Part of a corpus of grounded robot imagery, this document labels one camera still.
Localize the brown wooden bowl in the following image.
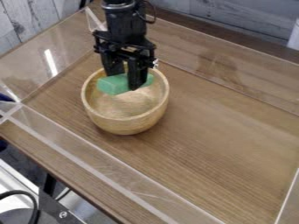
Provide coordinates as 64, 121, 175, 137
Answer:
80, 68, 171, 135

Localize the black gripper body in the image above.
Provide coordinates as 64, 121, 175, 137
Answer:
92, 2, 156, 63

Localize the clear acrylic corner bracket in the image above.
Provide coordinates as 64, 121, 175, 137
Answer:
84, 7, 108, 32

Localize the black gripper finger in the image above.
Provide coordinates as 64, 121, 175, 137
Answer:
100, 52, 126, 76
127, 58, 152, 91

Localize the black metal table leg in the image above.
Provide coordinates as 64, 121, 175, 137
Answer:
43, 174, 57, 197

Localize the clear acrylic tray wall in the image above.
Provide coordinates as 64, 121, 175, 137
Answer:
0, 13, 299, 224

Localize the black cable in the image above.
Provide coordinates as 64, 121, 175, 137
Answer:
0, 190, 43, 224

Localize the grey metal bracket with screw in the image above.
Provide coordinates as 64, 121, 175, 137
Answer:
37, 192, 87, 224

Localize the green rectangular block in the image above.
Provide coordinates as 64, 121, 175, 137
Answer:
96, 72, 155, 96

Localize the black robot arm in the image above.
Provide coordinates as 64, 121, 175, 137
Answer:
92, 0, 156, 90

